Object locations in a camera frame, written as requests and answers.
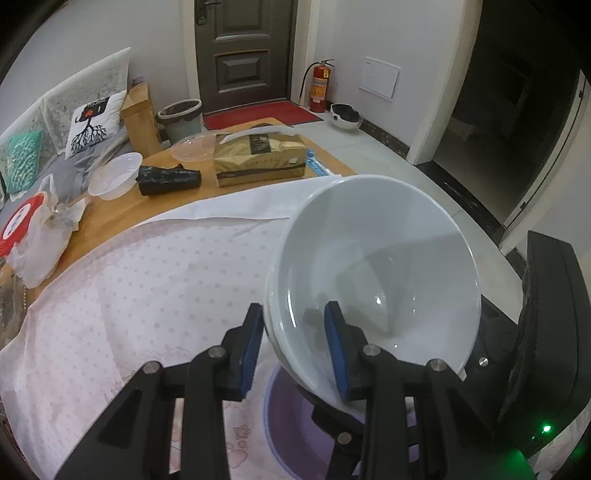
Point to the pink dotted tablecloth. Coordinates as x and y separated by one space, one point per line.
161 277

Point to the glass tray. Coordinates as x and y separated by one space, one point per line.
9 297

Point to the white ceramic bowl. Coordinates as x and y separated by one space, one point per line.
392 258

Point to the gold cardboard box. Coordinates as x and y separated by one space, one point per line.
258 159

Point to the purple plate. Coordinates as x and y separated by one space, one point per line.
295 429

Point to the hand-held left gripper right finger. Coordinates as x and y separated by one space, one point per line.
339 355

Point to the white wall panel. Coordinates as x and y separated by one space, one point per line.
379 77

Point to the clear plastic lid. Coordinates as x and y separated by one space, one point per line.
191 148

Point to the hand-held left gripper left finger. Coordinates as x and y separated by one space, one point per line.
247 353

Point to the white pillow black tree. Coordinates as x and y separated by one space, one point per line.
94 124

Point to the teal pillow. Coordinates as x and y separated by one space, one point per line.
21 159

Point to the white plastic bag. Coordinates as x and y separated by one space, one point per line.
44 249

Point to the red lidded container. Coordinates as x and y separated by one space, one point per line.
21 221

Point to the red fire extinguisher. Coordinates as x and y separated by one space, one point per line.
318 87

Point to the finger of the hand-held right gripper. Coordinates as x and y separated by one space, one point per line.
494 341
344 443

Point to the grey trash bin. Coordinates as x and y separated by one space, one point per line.
181 120

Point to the black plastic bag bundle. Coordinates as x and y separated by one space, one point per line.
168 181

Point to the blue packet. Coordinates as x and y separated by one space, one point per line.
317 162

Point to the white disposable plastic bowl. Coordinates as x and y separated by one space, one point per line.
115 177

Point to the red doormat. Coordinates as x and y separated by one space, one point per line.
263 115

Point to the black and white helmet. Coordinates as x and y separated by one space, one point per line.
346 115

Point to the dark brown door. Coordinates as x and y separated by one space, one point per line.
244 50

